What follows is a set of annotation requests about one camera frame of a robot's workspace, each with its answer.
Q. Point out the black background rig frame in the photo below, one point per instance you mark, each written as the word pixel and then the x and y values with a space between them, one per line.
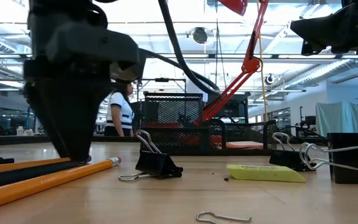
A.
pixel 162 80

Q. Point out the orange pencil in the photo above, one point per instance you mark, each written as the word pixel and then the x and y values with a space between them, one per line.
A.
pixel 42 183
pixel 26 164

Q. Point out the white plastic containers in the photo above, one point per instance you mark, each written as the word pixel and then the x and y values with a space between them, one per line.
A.
pixel 23 131

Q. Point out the small dark crumb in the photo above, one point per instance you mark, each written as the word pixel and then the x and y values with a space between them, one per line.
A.
pixel 227 179

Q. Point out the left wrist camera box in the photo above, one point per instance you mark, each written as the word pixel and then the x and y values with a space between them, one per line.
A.
pixel 104 46

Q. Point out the person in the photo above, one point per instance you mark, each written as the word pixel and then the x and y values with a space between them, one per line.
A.
pixel 120 109

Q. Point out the pale pink sticky note pad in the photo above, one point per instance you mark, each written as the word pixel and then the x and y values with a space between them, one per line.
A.
pixel 244 145

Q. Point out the round black ceiling reel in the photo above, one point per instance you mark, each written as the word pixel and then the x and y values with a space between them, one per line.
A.
pixel 199 35
pixel 269 79

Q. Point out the black binder clip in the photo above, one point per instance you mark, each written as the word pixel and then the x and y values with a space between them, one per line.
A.
pixel 286 160
pixel 157 163
pixel 350 161

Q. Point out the black mesh desk organizer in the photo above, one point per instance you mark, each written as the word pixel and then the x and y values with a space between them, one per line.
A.
pixel 172 109

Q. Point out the teal hanging cloth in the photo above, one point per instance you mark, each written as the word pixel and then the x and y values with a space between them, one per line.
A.
pixel 337 119

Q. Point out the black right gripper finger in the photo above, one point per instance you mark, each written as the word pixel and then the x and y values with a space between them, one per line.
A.
pixel 322 28

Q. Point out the red desk lamp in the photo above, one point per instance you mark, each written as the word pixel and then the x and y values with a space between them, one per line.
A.
pixel 250 65

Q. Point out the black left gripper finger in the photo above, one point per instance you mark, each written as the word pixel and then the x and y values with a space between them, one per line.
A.
pixel 57 115
pixel 89 112

